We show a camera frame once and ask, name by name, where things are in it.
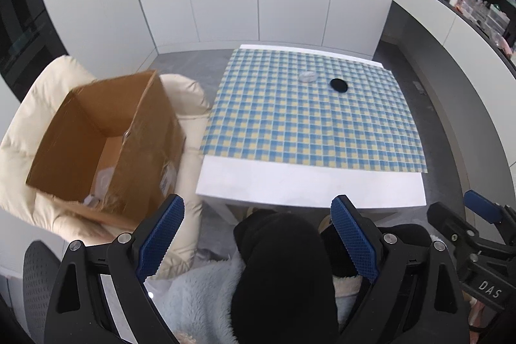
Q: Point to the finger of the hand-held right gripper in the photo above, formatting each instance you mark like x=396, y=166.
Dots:
x=481, y=205
x=447, y=221

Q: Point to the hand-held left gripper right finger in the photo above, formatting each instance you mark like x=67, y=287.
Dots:
x=354, y=237

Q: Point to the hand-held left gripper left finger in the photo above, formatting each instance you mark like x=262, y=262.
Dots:
x=161, y=235

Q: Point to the brown cardboard box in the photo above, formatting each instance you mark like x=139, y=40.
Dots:
x=100, y=106

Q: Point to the white table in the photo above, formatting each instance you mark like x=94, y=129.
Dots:
x=302, y=187

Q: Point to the person's black pants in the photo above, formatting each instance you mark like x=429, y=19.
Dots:
x=282, y=267

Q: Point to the blue yellow checked tablecloth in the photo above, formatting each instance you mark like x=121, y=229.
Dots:
x=302, y=126

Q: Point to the grey mesh office chair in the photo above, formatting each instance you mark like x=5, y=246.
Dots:
x=40, y=279

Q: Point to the grey floor socket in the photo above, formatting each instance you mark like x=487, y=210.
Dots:
x=419, y=87

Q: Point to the black round lid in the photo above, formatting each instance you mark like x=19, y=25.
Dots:
x=338, y=85

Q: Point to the small clear jar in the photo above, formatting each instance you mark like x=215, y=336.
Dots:
x=307, y=77

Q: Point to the cream padded armchair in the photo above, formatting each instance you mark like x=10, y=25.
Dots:
x=32, y=114

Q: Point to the clear drawer organizer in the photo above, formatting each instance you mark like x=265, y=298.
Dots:
x=496, y=19

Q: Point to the clear acrylic holder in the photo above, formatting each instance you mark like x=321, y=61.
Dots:
x=469, y=5

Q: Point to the dark glass door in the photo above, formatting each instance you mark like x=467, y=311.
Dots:
x=24, y=25

